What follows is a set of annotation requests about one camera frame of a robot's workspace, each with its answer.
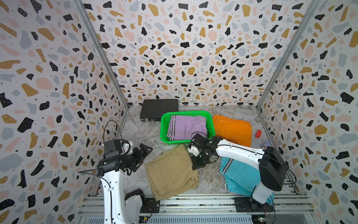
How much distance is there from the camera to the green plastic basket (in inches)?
39.1

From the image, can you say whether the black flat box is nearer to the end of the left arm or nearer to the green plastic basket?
the green plastic basket

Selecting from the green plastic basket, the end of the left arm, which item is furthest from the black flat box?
the end of the left arm
